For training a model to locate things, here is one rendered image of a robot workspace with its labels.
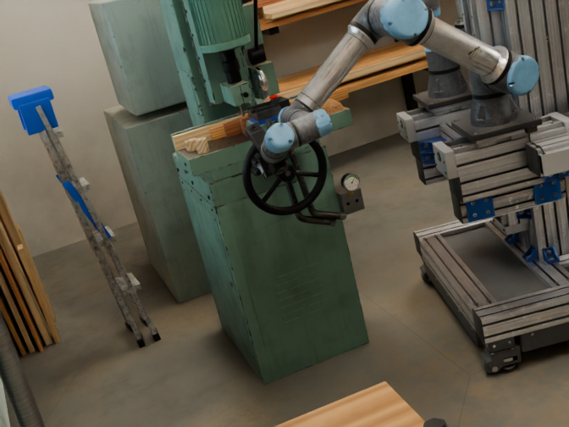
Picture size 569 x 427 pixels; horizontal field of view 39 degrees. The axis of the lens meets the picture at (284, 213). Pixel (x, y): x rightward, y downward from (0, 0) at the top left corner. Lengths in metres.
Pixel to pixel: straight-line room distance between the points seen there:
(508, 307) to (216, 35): 1.32
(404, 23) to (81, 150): 3.16
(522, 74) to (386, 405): 1.10
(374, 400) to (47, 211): 3.57
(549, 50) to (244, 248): 1.22
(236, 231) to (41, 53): 2.50
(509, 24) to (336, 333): 1.26
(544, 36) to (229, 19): 1.03
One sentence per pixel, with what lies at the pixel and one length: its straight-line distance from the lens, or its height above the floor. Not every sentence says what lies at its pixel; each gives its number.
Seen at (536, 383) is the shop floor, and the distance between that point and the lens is 2.79.
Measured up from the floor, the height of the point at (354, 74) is 0.59.
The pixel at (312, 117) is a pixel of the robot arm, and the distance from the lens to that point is 2.23.
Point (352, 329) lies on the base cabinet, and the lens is 3.10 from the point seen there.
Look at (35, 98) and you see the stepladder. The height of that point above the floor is 1.14.
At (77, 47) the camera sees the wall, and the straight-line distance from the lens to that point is 5.02.
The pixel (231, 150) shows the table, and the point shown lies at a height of 0.89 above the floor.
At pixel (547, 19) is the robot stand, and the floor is 1.07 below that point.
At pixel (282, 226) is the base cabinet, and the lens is 2.84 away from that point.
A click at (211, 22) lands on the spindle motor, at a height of 1.30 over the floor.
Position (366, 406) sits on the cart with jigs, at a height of 0.53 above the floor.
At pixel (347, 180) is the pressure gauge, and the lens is 2.83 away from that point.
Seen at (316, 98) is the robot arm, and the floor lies 1.07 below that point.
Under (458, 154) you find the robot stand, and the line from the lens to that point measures 2.60.
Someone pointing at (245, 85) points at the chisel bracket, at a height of 1.06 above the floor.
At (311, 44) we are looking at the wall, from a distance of 5.41.
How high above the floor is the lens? 1.56
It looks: 20 degrees down
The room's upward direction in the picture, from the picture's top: 14 degrees counter-clockwise
